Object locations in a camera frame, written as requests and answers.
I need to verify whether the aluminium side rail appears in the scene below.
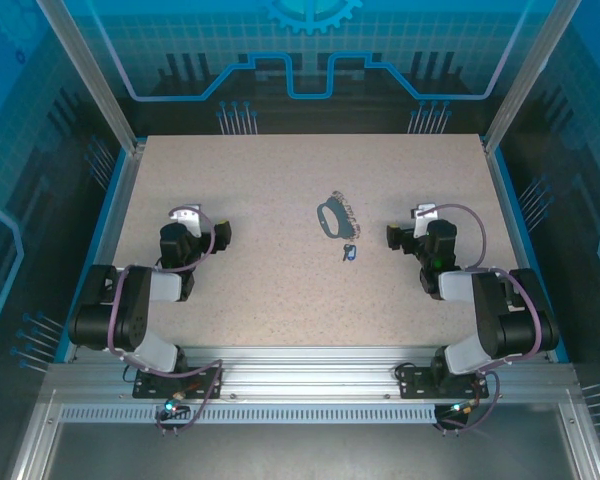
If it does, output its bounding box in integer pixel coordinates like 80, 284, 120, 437
482, 139, 556, 361
62, 142, 146, 364

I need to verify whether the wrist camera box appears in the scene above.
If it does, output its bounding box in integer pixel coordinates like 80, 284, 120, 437
410, 201, 439, 239
168, 203, 204, 239

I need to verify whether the cable connector with light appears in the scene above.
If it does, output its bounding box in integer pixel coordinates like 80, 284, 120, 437
154, 397, 191, 421
437, 399, 481, 421

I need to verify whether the aluminium frame bar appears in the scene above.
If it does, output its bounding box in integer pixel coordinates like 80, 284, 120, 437
7, 389, 64, 480
559, 389, 600, 480

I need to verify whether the grey metal sheet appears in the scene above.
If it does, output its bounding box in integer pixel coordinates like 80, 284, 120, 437
44, 422, 581, 480

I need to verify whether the aluminium frame post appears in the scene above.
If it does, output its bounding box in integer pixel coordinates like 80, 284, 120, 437
33, 0, 146, 154
481, 0, 586, 156

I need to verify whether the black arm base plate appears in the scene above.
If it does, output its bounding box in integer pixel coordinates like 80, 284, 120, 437
132, 366, 225, 400
398, 366, 490, 400

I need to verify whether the slotted metal cable duct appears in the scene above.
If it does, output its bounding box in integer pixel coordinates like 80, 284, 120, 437
58, 404, 440, 425

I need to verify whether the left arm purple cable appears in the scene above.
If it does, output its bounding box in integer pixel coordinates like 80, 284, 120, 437
107, 204, 225, 437

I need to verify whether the dark teal keyring with clips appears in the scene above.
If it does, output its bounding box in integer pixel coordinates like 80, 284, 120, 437
315, 188, 365, 242

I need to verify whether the wide aluminium extrusion rail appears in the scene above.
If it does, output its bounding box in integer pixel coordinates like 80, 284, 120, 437
47, 344, 579, 401

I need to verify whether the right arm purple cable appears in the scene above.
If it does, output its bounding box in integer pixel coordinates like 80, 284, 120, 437
419, 201, 544, 435

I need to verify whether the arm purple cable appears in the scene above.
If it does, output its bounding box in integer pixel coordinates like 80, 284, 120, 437
107, 204, 225, 437
419, 201, 544, 435

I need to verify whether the blue table edge trim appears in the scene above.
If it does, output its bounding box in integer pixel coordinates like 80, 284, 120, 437
54, 134, 149, 364

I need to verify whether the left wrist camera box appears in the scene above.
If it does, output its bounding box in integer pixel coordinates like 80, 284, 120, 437
168, 203, 204, 239

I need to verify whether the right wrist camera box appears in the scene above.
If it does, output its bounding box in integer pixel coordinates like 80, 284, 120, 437
410, 201, 439, 239

